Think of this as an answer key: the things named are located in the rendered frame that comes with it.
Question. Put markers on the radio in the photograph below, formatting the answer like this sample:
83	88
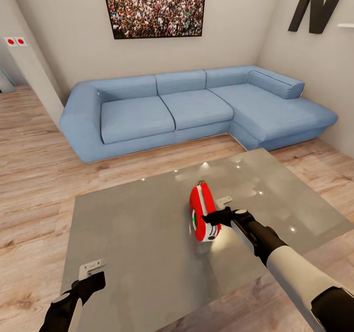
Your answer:
201	202

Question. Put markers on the picture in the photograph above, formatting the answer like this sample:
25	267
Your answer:
133	19

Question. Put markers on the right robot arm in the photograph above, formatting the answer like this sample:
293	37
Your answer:
326	304

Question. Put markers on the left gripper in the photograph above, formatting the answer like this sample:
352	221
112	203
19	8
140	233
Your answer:
93	283

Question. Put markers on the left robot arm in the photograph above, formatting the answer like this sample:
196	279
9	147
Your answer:
65	311

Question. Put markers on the coffee table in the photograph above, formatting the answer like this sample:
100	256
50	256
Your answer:
157	270

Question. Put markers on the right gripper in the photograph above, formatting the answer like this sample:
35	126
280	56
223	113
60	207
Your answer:
216	217

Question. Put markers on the decorative sign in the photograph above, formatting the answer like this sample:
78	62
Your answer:
320	14

